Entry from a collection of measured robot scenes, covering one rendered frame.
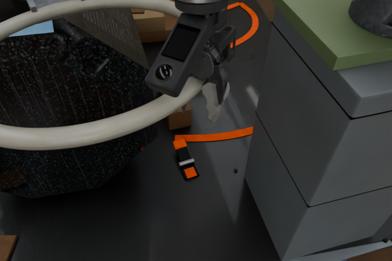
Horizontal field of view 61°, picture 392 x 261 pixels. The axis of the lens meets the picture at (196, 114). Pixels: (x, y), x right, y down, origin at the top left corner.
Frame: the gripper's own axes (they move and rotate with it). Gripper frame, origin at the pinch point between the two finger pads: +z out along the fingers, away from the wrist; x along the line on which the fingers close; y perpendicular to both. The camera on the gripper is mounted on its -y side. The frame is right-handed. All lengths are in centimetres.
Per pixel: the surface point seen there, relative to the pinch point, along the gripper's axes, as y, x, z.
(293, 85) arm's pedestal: 38.5, -8.2, 16.1
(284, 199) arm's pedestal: 32, -14, 57
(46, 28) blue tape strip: 16, 56, 4
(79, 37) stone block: 22, 51, 8
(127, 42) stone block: 39, 49, 18
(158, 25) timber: 127, 101, 61
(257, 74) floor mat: 127, 30, 78
